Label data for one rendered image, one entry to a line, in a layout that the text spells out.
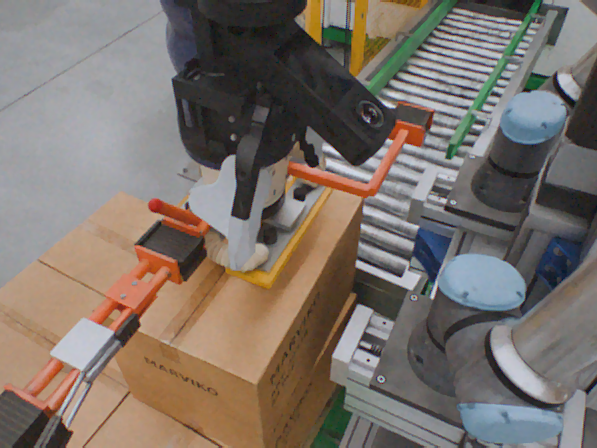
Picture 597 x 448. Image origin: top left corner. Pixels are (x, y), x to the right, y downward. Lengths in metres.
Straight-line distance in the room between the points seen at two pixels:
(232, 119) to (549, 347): 0.44
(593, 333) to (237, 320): 0.69
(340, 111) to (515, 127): 0.84
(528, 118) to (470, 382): 0.61
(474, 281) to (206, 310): 0.58
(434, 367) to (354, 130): 0.61
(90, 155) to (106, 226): 1.35
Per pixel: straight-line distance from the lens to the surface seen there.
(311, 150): 0.47
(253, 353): 1.05
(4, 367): 1.70
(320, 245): 1.22
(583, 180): 0.93
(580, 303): 0.62
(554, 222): 0.95
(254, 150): 0.36
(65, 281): 1.82
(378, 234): 1.82
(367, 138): 0.35
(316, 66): 0.36
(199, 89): 0.38
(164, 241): 0.91
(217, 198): 0.40
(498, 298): 0.77
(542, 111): 1.18
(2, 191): 3.20
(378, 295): 1.68
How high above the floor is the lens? 1.84
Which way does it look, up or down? 45 degrees down
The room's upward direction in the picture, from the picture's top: straight up
